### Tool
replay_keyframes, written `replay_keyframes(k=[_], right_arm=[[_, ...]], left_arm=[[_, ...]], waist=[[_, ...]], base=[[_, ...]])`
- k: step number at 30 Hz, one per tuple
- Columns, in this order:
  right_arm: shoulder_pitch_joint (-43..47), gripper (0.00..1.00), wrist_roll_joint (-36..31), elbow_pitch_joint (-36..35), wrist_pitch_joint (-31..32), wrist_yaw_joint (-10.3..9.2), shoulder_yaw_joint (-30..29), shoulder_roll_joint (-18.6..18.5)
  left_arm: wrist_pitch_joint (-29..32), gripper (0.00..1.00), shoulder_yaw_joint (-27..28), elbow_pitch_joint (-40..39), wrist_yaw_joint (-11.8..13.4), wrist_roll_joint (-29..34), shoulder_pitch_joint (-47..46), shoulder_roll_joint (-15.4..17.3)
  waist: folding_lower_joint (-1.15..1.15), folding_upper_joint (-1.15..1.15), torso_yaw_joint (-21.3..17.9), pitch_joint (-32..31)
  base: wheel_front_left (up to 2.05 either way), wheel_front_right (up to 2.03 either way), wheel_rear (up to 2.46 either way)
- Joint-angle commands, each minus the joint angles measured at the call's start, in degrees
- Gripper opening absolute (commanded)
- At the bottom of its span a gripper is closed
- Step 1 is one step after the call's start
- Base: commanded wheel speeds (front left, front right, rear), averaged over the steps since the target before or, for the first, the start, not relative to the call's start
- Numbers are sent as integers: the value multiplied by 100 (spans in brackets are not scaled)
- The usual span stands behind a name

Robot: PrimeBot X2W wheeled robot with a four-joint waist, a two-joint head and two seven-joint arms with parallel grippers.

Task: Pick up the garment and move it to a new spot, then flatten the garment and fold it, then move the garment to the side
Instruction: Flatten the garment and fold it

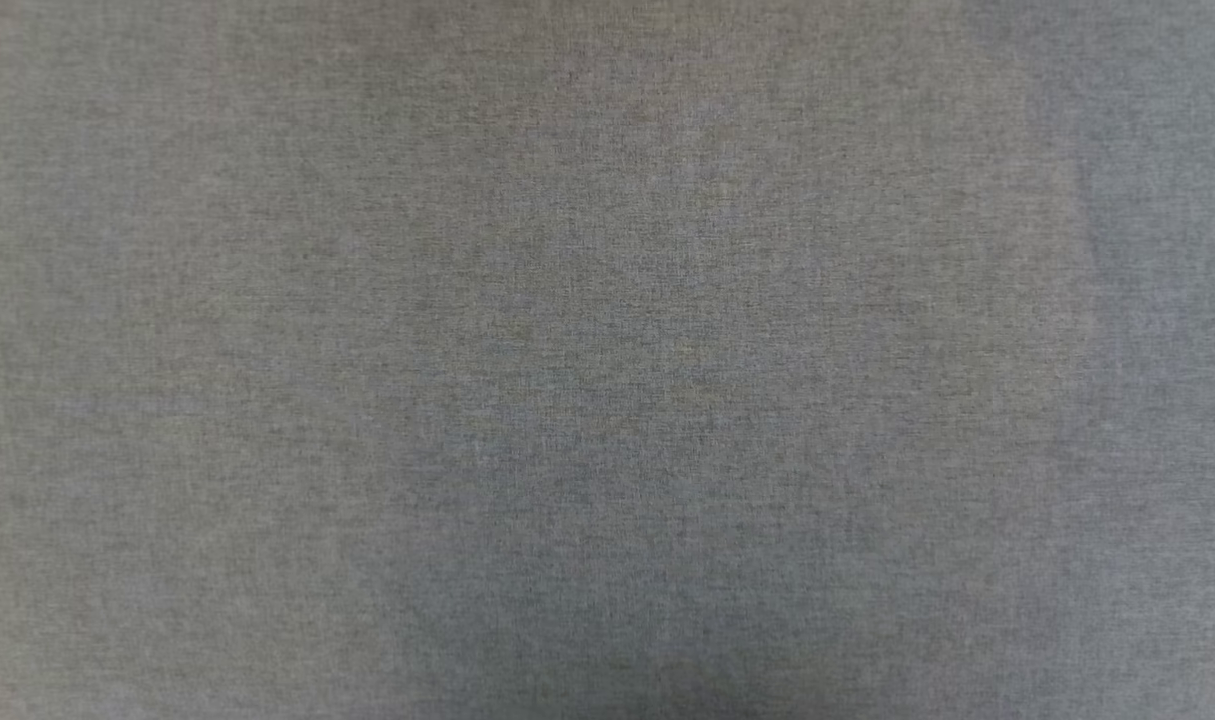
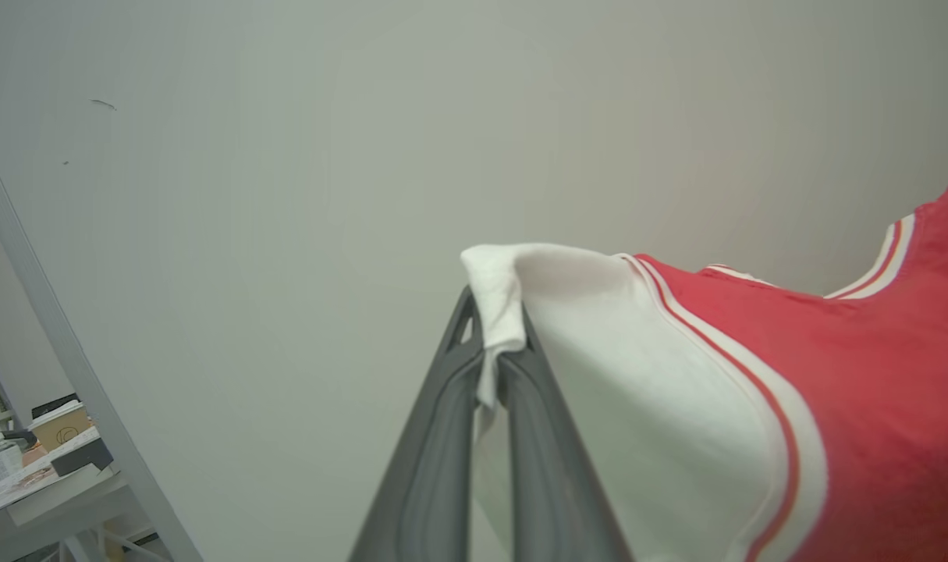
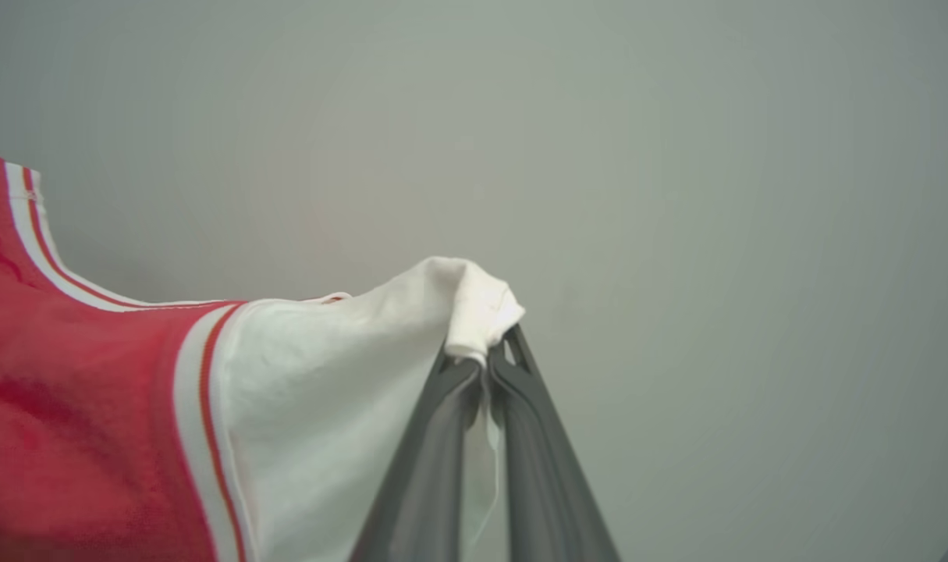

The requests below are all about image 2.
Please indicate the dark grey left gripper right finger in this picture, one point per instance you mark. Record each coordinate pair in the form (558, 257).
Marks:
(552, 484)

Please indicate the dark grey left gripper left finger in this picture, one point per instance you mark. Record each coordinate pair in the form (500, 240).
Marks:
(434, 468)

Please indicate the red and white garment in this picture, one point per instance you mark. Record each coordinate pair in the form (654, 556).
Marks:
(871, 390)

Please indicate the flat black box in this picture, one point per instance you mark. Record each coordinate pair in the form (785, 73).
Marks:
(83, 457)

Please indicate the brown cardboard box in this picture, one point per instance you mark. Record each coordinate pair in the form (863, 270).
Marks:
(60, 428)

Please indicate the white work table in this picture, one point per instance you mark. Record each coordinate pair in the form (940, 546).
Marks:
(44, 499)

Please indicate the white plastic jar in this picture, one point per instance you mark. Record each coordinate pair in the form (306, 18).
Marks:
(4, 460)

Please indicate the light grey metal post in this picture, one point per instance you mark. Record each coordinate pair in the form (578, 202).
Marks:
(76, 367)

